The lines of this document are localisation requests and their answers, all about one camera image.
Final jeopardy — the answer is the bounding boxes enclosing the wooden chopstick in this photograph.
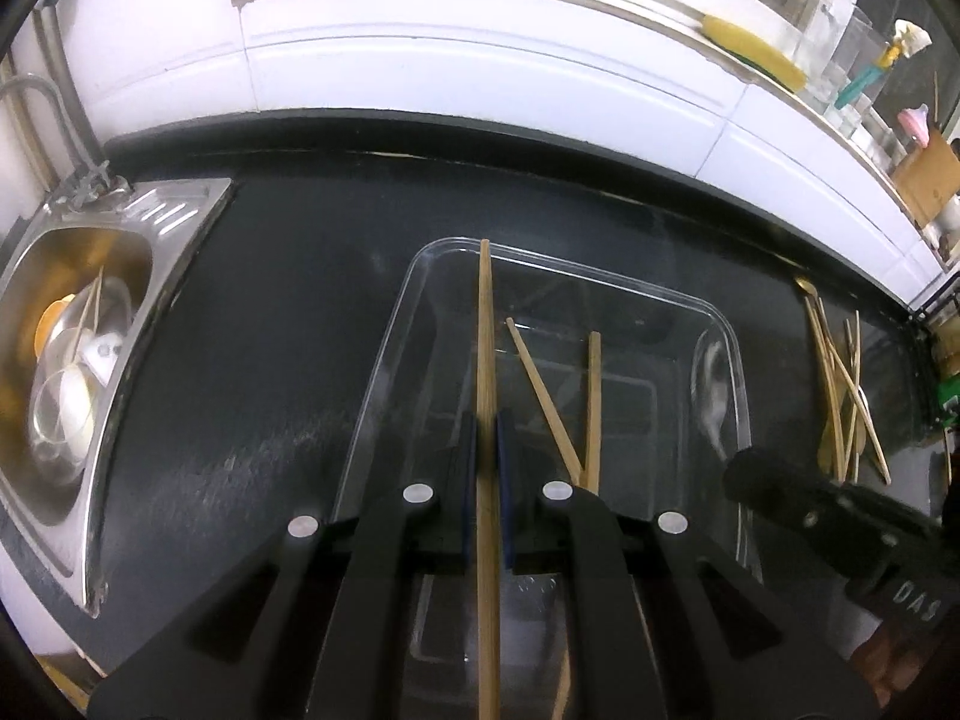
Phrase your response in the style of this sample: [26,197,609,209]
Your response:
[551,331,603,720]
[505,317,586,487]
[472,238,502,720]

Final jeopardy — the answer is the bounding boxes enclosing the teal handled brush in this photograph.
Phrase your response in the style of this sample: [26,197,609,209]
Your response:
[834,19,933,110]

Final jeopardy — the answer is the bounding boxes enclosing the clear glass cup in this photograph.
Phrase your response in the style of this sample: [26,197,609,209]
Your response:
[795,0,852,85]
[831,6,875,118]

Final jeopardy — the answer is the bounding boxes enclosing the orange plastic bowl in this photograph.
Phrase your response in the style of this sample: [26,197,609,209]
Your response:
[35,298,77,358]

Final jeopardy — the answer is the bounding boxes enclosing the person's right hand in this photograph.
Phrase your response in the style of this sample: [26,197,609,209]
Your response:
[851,615,942,720]

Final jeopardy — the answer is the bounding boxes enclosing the pile of wooden chopsticks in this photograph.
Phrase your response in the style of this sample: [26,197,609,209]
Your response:
[806,296,893,487]

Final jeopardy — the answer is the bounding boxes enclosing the metal faucet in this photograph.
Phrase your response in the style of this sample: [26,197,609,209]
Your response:
[0,75,134,211]

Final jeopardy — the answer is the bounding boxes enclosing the stainless steel sink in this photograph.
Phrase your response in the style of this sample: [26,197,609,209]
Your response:
[0,176,237,620]

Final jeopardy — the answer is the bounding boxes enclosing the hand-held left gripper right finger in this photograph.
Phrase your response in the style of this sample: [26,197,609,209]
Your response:
[493,408,880,720]

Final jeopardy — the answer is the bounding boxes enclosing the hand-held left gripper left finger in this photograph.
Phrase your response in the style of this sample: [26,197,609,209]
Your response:
[90,412,479,720]

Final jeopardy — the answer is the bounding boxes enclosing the clear plastic container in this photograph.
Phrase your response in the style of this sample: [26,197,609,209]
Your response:
[330,236,755,720]

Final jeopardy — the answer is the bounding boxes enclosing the dishes in sink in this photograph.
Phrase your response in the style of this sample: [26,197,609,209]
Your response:
[28,276,137,482]

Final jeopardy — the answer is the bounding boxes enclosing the gold metal spoon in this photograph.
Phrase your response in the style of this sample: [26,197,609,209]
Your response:
[793,276,845,477]

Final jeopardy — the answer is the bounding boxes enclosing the yellow green sponge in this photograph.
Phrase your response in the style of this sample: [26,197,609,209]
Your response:
[700,13,809,91]

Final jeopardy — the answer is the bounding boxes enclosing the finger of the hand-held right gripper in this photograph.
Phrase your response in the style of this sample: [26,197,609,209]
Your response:
[724,448,944,587]

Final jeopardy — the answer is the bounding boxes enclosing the thin bamboo stick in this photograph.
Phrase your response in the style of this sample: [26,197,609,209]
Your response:
[73,265,104,361]
[64,281,102,372]

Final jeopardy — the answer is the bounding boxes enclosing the cardboard box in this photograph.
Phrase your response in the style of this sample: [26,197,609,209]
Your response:
[890,127,960,230]

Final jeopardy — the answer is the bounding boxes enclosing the pink plastic toy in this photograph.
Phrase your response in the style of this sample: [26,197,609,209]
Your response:
[898,106,935,148]

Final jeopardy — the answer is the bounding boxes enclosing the grey wall pipe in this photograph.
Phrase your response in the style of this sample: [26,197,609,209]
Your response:
[31,0,82,158]

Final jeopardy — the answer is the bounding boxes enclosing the black wire rack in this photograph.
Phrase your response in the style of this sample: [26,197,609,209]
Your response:
[904,306,960,430]

